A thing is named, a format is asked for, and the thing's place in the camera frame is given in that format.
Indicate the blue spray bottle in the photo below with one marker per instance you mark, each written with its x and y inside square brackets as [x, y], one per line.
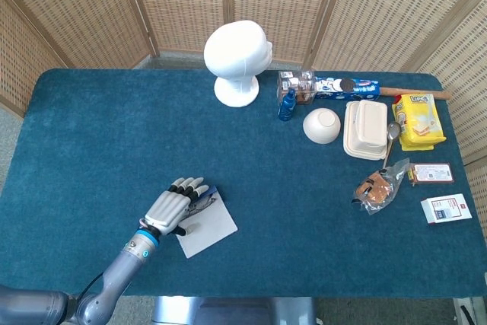
[286, 110]

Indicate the woven wicker folding screen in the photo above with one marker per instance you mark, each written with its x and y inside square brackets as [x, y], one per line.
[76, 9]

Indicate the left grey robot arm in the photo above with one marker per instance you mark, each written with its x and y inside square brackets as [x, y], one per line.
[121, 268]

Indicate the white metal frame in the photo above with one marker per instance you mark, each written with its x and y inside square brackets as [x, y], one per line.
[475, 311]

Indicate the wooden rolling pin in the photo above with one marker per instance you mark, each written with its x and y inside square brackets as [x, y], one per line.
[388, 91]

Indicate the clear plastic cookie box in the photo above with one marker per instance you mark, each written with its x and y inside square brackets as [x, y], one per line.
[300, 85]

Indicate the white upturned bowl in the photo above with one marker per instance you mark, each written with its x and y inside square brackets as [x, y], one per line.
[321, 125]

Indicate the yellow snack bag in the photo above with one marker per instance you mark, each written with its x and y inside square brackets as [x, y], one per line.
[418, 123]

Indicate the blue cardboard glasses case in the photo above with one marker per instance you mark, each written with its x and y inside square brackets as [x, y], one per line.
[209, 233]

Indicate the small white red box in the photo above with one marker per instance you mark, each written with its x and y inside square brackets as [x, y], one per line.
[445, 209]

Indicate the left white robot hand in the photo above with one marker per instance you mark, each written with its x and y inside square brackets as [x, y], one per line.
[167, 209]

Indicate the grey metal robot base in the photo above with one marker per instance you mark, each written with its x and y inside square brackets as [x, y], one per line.
[228, 311]

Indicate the blue Oreo cookie box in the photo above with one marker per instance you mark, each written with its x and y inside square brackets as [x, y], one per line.
[361, 91]

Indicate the dark wire-frame eyeglasses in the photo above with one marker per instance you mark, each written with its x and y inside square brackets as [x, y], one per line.
[201, 203]

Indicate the cream lidded food container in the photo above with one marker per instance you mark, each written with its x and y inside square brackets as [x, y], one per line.
[367, 127]

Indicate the metal spoon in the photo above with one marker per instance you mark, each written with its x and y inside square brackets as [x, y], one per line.
[394, 131]

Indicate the brown labelled snack packet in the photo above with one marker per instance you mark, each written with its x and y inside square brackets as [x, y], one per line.
[433, 173]

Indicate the white foam mannequin head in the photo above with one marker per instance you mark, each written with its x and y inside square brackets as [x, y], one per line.
[236, 55]

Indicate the bread in clear bag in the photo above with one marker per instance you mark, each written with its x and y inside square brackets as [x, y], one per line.
[376, 190]

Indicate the blue table cloth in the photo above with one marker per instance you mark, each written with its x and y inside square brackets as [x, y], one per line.
[247, 150]

